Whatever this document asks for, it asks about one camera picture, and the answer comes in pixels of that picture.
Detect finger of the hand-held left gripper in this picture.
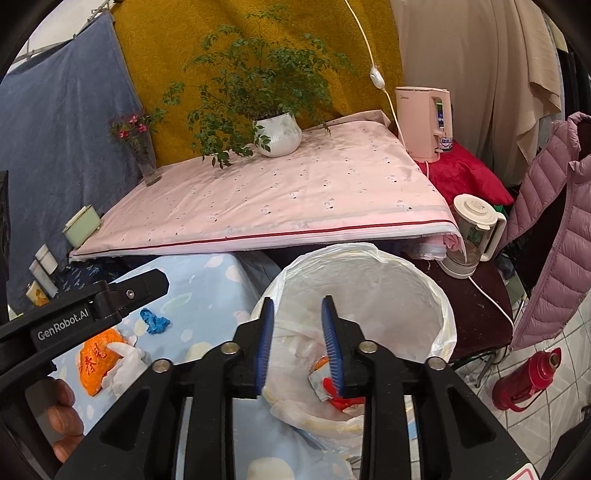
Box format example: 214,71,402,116
107,270,170,320
0,170,11,324

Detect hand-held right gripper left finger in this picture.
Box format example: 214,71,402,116
55,298,275,480

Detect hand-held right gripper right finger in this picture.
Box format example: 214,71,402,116
321,295,532,480

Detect grey white packet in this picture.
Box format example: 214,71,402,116
308,369,338,401

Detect red paper boat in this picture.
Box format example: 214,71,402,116
323,377,365,411

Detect bin with white bag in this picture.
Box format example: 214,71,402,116
252,242,458,450

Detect person's left hand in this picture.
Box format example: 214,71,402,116
46,376,86,464

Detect short white canister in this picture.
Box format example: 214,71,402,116
34,244,58,273

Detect tall white canister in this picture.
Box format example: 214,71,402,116
28,260,58,298

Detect navy printed cloth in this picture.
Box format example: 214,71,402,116
55,256,134,287

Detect orange packet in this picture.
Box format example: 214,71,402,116
78,330,134,397

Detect blue dotted tablecloth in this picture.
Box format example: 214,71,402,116
46,253,365,480

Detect pale green storage box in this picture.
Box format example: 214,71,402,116
63,205,102,247

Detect white tissue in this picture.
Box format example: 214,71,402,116
108,342,153,398

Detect blue backdrop cloth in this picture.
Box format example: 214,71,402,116
0,11,144,310

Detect glass vase with red flowers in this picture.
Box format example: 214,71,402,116
108,113,162,186

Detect dark chair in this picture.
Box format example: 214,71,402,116
402,251,515,370

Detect pink printed cloth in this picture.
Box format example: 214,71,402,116
69,111,462,264

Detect red thermos flask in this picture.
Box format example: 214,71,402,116
492,347,563,413

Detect white electric kettle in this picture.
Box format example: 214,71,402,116
438,194,507,280

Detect green plant in white pot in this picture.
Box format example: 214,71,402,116
152,4,358,169

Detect grey metal rod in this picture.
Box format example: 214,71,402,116
16,2,114,58

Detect red cloth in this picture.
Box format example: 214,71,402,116
425,138,515,206

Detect yellow backdrop cloth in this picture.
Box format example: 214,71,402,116
113,0,407,162

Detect pink down jacket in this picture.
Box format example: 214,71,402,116
501,112,591,352

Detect beige curtain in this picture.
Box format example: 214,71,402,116
390,0,568,188

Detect white kettle cable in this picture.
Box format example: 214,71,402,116
468,274,515,333

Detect white cable with switch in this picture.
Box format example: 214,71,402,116
344,0,407,148

